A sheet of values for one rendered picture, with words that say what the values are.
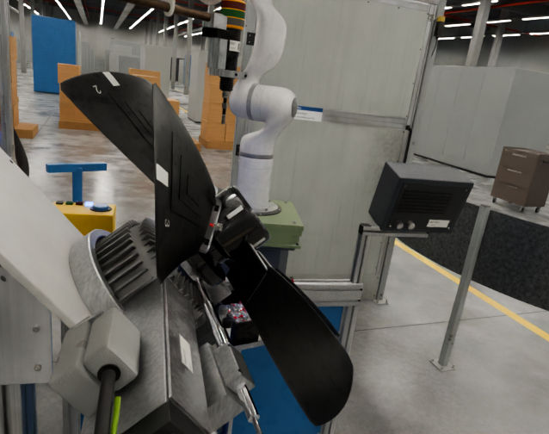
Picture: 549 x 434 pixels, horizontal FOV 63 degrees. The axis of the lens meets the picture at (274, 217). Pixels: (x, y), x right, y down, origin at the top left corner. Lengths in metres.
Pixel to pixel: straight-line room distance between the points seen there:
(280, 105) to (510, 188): 6.47
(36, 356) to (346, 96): 2.40
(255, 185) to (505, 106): 9.22
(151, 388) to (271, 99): 1.12
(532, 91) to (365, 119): 8.20
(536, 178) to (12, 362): 7.25
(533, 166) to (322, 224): 4.97
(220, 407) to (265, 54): 1.16
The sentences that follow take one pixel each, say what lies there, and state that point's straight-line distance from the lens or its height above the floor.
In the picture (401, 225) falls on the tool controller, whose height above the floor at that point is 1.08.
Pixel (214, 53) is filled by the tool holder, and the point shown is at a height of 1.48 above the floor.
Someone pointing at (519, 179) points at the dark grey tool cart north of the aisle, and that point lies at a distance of 7.64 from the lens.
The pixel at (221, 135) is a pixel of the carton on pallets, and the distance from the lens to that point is 9.11.
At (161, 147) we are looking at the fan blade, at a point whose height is 1.37.
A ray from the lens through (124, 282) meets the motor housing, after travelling 0.75.
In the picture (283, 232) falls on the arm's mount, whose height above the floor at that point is 0.98.
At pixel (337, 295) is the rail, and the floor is 0.82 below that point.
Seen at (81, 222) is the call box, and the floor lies 1.05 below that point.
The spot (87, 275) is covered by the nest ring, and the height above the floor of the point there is 1.14.
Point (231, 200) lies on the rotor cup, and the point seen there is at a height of 1.25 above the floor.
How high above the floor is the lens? 1.45
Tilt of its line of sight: 17 degrees down
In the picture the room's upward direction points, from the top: 7 degrees clockwise
